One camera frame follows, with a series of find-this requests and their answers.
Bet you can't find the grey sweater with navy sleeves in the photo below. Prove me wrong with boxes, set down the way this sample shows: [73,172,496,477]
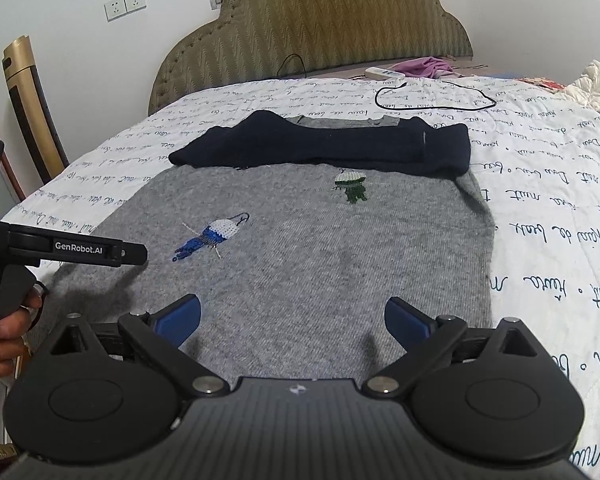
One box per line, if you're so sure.
[29,112,494,382]

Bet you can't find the pile of mixed clothes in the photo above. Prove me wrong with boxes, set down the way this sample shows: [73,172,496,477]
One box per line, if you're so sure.
[519,60,600,113]

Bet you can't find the person's left hand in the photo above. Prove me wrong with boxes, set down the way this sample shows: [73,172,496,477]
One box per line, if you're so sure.
[0,288,43,378]

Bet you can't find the white quilt with blue script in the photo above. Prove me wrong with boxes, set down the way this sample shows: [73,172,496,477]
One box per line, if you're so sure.
[6,77,600,479]

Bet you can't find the white power strip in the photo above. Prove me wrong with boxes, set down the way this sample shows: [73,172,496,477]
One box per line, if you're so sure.
[364,66,406,81]

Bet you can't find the purple garment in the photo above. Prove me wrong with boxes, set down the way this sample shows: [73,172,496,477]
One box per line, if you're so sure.
[391,56,454,79]

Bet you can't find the olive padded headboard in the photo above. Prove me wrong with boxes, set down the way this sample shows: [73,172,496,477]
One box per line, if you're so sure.
[148,0,474,114]

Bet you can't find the black cable loop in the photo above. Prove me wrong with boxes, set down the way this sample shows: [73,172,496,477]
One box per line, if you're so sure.
[374,79,498,112]

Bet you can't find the white wall socket pair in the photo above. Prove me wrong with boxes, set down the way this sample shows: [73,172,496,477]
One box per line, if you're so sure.
[104,0,146,22]

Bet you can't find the thin black charger cable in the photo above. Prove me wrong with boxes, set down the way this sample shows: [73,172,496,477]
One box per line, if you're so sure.
[275,52,309,80]

